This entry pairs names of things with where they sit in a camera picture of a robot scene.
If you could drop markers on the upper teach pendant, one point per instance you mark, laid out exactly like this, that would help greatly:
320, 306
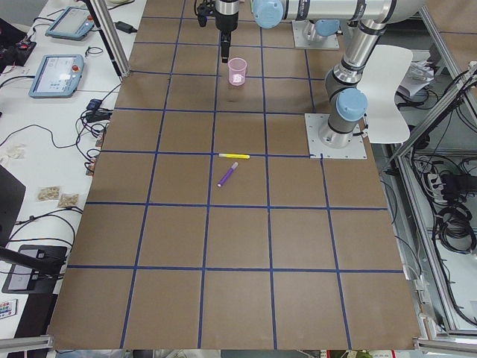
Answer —
74, 23

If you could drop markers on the small remote control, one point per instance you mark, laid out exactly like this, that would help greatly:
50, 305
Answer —
8, 308

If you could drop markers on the yellow highlighter pen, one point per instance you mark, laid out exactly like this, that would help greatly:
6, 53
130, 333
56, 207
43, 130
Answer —
234, 156

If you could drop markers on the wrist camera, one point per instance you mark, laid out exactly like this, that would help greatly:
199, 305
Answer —
203, 10

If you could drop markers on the black power adapter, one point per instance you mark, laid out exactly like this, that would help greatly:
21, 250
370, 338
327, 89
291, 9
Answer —
125, 27

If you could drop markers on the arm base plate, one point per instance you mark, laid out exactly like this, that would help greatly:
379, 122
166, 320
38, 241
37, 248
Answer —
318, 34
324, 143

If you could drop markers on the pink mesh cup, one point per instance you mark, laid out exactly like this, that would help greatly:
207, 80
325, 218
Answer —
237, 71

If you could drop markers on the aluminium frame post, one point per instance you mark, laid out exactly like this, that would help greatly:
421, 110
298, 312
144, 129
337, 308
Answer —
107, 30

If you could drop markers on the teach pendant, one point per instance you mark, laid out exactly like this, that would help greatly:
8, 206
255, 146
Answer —
74, 23
58, 76

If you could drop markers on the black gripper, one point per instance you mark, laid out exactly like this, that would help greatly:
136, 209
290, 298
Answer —
226, 21

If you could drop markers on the white chair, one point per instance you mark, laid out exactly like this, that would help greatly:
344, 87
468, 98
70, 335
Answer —
387, 68

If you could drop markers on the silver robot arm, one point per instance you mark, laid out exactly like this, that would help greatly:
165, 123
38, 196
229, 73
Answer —
269, 14
368, 75

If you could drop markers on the lower teach pendant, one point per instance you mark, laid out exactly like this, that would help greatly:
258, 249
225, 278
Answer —
58, 76

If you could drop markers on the purple pen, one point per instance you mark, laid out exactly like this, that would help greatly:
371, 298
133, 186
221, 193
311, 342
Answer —
227, 175

